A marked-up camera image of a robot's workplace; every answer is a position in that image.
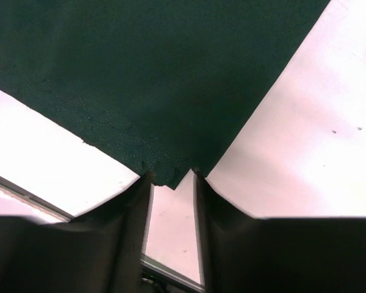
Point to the dark green cloth napkin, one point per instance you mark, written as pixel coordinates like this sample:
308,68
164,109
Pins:
160,86

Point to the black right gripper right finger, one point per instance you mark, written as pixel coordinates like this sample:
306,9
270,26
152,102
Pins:
242,253

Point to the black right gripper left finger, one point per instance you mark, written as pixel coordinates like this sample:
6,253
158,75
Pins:
98,251

